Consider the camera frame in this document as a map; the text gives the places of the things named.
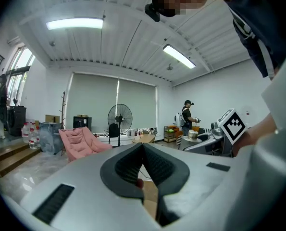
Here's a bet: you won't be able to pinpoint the small black cabinet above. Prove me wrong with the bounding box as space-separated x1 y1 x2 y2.
73 115 93 132

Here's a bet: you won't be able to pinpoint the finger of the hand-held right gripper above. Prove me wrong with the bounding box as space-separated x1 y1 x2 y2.
197 132 217 142
184 137 227 157

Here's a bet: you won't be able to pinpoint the long ceiling light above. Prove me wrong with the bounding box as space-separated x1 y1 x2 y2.
162 44 197 70
46 17 104 31

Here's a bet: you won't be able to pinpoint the grey shoulder harness strap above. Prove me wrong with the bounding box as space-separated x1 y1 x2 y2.
229 7 282 78

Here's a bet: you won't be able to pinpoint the pink padded armchair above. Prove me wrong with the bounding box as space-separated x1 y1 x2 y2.
58 126 113 164

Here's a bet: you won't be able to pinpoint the tall window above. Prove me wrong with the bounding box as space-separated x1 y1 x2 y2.
7 45 36 106

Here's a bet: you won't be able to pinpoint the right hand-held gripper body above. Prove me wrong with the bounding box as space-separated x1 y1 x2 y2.
210 108 249 157

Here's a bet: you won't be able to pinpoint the brown cardboard box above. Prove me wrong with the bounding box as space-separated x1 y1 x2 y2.
45 114 61 124

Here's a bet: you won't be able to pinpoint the black standing fan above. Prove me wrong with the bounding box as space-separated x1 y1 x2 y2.
107 103 133 147

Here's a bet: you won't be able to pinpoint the low wooden table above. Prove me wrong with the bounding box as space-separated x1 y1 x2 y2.
132 134 156 144

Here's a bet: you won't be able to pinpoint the wooden coat rack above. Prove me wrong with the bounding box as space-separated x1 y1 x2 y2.
59 91 67 130

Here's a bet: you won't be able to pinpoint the grey roller blind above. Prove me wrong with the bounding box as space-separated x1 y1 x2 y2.
65 73 120 130
118 79 157 130

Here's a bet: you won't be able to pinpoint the black head-mounted camera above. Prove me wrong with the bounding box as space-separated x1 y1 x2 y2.
144 3 162 23

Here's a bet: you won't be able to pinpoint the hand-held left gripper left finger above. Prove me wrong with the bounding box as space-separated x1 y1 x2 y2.
20 142 159 231

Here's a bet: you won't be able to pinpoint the wooden steps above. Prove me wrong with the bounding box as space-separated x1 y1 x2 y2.
0 140 42 178

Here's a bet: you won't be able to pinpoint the group of small bottles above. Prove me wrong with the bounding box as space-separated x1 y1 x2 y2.
126 128 144 138

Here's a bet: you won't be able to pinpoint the person's right forearm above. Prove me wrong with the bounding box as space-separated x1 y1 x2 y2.
232 113 279 157

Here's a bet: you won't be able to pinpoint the black washing machine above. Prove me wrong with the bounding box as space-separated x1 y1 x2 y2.
6 105 27 137

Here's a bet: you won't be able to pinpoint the yellow wire shelf rack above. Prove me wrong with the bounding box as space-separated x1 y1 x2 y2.
163 125 180 143

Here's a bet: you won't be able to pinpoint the grey marbled slab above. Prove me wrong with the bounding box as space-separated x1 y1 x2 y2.
38 122 63 154

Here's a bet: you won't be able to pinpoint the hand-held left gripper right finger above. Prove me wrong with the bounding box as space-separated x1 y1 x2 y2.
142 143 249 231

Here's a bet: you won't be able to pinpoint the black backpack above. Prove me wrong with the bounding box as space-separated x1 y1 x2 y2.
108 123 120 139

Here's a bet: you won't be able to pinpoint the person's dark clothed body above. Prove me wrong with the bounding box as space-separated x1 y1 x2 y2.
223 0 286 79

